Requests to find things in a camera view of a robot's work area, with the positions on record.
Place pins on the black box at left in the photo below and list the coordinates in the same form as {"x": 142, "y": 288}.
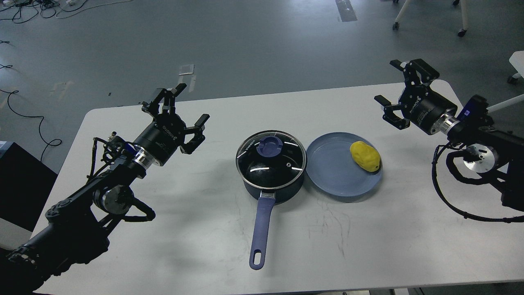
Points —
{"x": 25, "y": 185}

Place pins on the blue plate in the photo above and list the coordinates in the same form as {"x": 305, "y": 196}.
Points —
{"x": 333, "y": 172}

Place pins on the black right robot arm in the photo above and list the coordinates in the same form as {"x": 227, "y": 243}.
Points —
{"x": 479, "y": 153}

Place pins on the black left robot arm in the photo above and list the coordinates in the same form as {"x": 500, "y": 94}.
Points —
{"x": 79, "y": 226}

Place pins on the yellow toy potato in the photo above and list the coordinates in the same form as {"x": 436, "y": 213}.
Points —
{"x": 365, "y": 156}

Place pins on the white chair base right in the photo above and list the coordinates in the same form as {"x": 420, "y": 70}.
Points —
{"x": 517, "y": 61}

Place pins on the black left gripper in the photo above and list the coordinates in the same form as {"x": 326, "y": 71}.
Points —
{"x": 167, "y": 131}

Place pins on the glass lid with blue knob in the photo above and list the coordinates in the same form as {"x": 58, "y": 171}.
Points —
{"x": 271, "y": 159}

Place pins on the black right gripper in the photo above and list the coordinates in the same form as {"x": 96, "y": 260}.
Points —
{"x": 419, "y": 104}

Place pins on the dark blue saucepan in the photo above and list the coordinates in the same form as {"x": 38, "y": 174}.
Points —
{"x": 266, "y": 200}

